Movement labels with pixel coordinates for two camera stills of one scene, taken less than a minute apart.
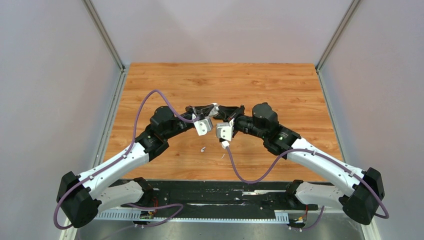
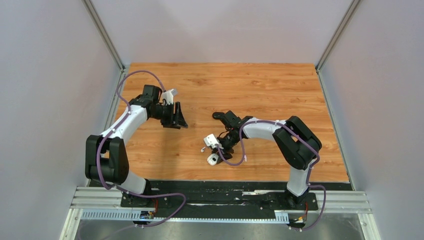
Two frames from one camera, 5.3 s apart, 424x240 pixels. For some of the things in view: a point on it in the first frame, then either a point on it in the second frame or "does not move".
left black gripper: x=204 y=111 → x=174 y=121
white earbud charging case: x=215 y=110 → x=212 y=159
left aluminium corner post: x=104 y=33 does not move
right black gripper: x=227 y=114 → x=226 y=153
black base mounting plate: x=242 y=195 does not move
